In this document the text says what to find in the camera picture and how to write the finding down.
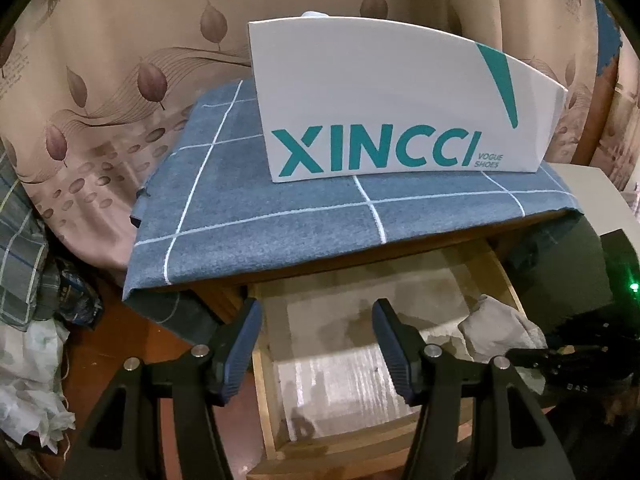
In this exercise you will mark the white crumpled cloth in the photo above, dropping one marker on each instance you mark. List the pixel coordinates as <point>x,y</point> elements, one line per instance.
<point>30,375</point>

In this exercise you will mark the dark blue plastic bag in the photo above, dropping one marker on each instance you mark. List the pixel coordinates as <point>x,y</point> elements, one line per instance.
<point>75,290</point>

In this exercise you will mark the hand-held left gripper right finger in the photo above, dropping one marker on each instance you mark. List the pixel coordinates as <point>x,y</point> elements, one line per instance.
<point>395,347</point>

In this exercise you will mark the wooden drawer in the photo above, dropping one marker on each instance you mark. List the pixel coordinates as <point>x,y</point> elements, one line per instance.
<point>264,390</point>

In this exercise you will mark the brown wooden frame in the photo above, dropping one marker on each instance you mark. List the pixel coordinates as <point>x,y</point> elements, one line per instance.
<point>597,125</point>

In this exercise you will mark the wooden bedside table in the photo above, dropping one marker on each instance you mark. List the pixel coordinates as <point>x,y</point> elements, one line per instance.
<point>220,295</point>

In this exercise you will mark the white cardboard box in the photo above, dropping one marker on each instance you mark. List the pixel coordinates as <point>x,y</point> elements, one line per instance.
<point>375,85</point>

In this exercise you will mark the blue cloth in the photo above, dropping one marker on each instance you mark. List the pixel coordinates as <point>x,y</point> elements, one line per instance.
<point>605,35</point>

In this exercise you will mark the blue checked tablecloth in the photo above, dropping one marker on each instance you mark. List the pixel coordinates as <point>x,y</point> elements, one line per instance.
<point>250,220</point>

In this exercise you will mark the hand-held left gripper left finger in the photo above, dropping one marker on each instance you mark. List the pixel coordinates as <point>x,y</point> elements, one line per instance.
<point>240,347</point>

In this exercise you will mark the plaid cloth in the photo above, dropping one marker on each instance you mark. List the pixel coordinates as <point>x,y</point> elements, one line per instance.
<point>20,260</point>

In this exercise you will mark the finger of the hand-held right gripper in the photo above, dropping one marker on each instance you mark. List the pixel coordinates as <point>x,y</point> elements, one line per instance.
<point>535,359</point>

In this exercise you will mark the grey white underwear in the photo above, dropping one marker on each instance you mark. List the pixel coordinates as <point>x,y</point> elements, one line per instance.
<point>495,330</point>

